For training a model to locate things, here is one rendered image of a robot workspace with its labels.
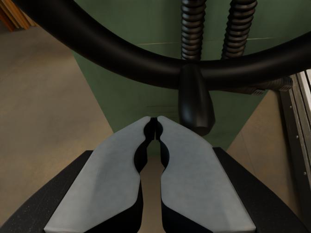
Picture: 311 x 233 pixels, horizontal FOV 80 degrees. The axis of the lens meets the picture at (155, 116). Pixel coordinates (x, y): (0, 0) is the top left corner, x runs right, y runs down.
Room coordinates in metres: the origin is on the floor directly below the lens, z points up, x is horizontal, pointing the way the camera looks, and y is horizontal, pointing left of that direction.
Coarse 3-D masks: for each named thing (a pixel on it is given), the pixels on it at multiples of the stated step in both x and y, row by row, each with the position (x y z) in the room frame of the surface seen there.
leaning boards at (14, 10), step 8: (0, 0) 1.48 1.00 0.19; (8, 0) 1.44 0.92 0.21; (0, 8) 1.47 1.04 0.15; (8, 8) 1.46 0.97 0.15; (16, 8) 1.46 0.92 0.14; (0, 16) 1.42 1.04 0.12; (8, 16) 1.46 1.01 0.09; (16, 16) 1.42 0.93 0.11; (24, 16) 1.48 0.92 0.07; (8, 24) 1.43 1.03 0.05; (16, 24) 1.46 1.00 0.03; (24, 24) 1.42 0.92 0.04; (32, 24) 1.47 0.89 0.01
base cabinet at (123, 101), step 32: (96, 0) 0.31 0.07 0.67; (128, 0) 0.30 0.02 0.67; (160, 0) 0.30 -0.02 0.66; (224, 0) 0.29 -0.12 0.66; (288, 0) 0.28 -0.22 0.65; (128, 32) 0.30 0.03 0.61; (160, 32) 0.30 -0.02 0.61; (224, 32) 0.29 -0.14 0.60; (256, 32) 0.29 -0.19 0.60; (288, 32) 0.28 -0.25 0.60; (96, 64) 0.31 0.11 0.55; (96, 96) 0.31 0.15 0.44; (128, 96) 0.30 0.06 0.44; (160, 96) 0.30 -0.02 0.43; (224, 96) 0.29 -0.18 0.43; (256, 96) 0.28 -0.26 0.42; (224, 128) 0.28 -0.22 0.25
